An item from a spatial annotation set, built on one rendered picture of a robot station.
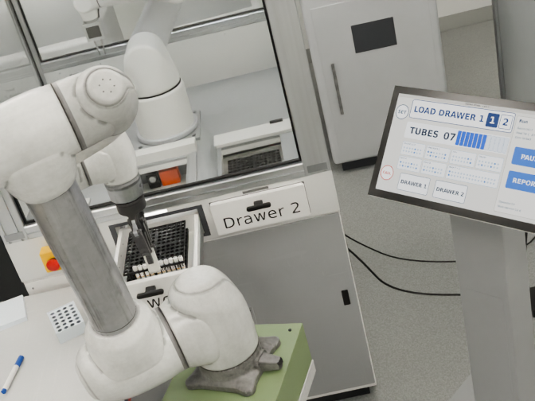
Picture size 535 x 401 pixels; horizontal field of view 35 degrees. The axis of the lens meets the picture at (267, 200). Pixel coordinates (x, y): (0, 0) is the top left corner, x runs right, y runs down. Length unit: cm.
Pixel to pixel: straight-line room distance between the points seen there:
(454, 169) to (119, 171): 85
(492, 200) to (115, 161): 93
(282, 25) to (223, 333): 89
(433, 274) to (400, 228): 39
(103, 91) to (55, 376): 112
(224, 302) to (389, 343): 154
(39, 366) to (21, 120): 111
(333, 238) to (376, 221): 134
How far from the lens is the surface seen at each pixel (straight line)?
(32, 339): 259
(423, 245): 379
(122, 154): 207
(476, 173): 221
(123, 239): 264
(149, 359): 186
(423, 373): 318
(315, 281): 276
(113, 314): 178
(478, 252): 241
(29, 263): 274
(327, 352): 295
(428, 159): 228
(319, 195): 258
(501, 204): 217
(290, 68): 240
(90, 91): 148
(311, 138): 249
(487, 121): 223
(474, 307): 256
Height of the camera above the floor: 219
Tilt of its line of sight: 30 degrees down
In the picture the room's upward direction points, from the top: 15 degrees counter-clockwise
